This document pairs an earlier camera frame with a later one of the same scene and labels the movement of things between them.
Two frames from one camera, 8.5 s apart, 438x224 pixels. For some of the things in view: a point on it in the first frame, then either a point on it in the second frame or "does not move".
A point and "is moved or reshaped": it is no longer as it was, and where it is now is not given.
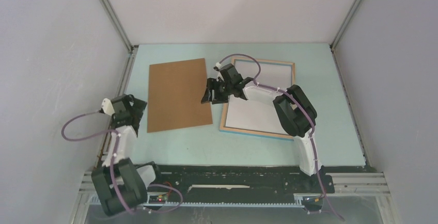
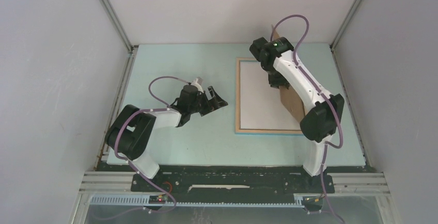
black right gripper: [213, 84] -> [275, 82]
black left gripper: [138, 107] -> [215, 103]
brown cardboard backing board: [175, 91] is moved or reshaped
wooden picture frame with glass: [257, 116] is moved or reshaped
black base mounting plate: [174, 180] does not move
